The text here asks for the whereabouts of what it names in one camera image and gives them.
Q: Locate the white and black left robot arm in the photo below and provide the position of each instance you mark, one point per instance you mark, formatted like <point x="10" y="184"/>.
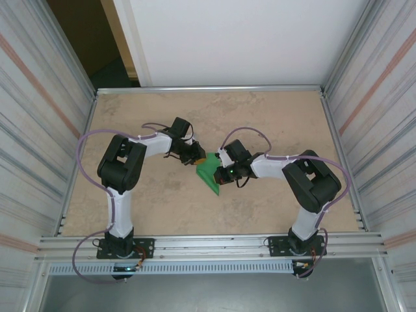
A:
<point x="122" y="165"/>

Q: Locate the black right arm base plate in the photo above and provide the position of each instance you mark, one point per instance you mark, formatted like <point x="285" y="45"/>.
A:
<point x="276" y="243"/>

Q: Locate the white door frame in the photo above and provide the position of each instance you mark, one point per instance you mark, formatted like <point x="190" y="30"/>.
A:
<point x="130" y="32"/>

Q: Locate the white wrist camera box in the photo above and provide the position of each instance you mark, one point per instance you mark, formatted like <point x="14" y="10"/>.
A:
<point x="225" y="158"/>
<point x="189" y="140"/>

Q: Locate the small black controller board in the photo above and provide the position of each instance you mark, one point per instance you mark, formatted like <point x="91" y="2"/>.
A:
<point x="125" y="268"/>

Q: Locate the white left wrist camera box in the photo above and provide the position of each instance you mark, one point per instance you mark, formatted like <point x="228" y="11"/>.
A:
<point x="189" y="140"/>

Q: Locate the long aluminium mounting rail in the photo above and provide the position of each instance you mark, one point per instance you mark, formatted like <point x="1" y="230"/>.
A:
<point x="211" y="248"/>

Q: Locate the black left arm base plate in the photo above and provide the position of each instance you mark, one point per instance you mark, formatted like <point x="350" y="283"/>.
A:
<point x="146" y="245"/>

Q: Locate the corrugated translucent side panel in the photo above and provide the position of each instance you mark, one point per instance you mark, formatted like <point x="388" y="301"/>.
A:
<point x="32" y="130"/>
<point x="383" y="130"/>

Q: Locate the aluminium table side rail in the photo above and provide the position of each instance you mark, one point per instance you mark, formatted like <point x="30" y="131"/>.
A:
<point x="333" y="130"/>
<point x="86" y="130"/>

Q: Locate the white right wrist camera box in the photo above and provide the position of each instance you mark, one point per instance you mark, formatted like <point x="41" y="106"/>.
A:
<point x="225" y="158"/>

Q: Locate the tan wooden door jamb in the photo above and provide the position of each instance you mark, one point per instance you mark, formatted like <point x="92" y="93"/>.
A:
<point x="118" y="32"/>

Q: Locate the green cloth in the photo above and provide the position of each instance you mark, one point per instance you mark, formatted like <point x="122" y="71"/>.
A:
<point x="208" y="169"/>

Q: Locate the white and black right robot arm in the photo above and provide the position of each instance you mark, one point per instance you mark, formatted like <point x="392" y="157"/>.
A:
<point x="312" y="182"/>

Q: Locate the aluminium table edge rail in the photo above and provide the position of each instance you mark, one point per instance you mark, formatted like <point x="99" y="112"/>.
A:
<point x="211" y="88"/>

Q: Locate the aluminium corner post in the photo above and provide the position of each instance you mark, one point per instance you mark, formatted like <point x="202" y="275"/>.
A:
<point x="66" y="45"/>
<point x="351" y="45"/>

